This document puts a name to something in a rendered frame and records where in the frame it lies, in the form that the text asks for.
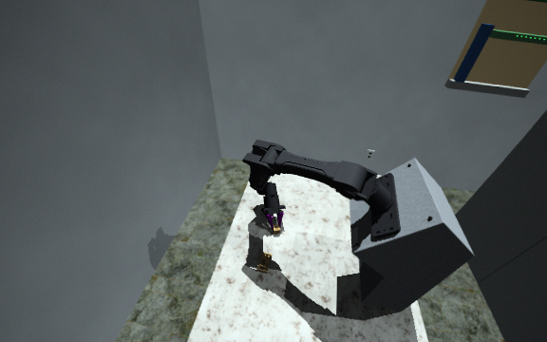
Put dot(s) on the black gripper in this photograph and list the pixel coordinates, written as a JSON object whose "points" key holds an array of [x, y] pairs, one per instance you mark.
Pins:
{"points": [[273, 208]]}

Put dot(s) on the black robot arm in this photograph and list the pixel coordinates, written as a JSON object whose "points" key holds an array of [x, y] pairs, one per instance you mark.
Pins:
{"points": [[351, 180]]}

